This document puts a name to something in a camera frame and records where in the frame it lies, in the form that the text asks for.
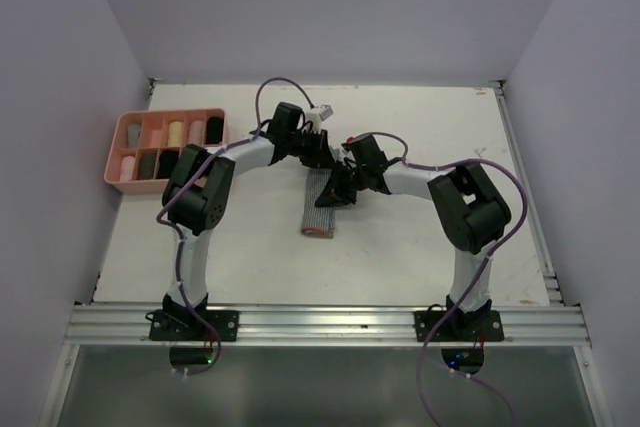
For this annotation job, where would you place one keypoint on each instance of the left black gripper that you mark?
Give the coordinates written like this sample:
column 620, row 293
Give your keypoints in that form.
column 320, row 156

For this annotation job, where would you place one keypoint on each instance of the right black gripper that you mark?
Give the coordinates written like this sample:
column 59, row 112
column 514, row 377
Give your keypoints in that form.
column 335, row 193

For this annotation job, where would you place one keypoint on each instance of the grey striped underwear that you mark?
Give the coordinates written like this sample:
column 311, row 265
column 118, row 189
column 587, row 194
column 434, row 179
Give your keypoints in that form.
column 317, row 222

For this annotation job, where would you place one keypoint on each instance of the beige navy-trimmed underwear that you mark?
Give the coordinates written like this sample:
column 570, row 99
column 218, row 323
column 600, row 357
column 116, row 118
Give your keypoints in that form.
column 174, row 134

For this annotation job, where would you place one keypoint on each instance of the plain grey underwear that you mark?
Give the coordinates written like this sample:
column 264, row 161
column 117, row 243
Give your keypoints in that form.
column 133, row 132

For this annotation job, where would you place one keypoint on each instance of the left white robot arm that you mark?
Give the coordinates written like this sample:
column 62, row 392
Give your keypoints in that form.
column 197, row 193

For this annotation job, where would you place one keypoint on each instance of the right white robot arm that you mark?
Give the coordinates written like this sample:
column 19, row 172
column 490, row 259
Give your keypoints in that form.
column 472, row 213

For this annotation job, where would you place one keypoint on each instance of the black rolled cloth back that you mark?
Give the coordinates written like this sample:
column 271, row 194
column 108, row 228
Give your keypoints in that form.
column 215, row 128

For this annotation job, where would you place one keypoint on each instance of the black rolled cloth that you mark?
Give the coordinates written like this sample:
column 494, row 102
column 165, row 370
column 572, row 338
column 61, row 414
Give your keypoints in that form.
column 215, row 128
column 167, row 161

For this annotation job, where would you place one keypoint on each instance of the beige rolled cloth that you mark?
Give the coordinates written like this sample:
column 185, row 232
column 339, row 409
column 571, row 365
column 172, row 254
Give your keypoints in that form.
column 196, row 132

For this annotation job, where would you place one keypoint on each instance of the black rolled cloth front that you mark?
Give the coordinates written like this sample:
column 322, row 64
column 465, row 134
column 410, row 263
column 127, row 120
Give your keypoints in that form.
column 167, row 161

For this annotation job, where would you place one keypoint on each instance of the olive rolled cloth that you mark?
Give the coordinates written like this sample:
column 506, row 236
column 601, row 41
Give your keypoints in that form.
column 146, row 166

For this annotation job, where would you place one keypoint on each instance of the pink divided storage tray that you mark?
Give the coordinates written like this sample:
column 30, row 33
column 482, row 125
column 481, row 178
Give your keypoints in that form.
column 146, row 146

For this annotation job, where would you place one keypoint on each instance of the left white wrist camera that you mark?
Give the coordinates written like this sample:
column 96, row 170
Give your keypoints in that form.
column 319, row 114

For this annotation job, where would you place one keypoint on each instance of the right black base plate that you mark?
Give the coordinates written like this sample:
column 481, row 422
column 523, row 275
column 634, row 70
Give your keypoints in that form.
column 482, row 325

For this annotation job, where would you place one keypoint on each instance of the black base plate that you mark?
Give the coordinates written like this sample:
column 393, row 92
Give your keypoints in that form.
column 184, row 327
column 482, row 325

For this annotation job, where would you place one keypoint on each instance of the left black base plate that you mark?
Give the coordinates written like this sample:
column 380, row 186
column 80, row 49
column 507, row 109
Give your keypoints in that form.
column 184, row 327

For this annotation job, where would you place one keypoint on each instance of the aluminium mounting rail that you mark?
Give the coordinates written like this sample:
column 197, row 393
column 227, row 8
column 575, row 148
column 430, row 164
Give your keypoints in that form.
column 122, row 324

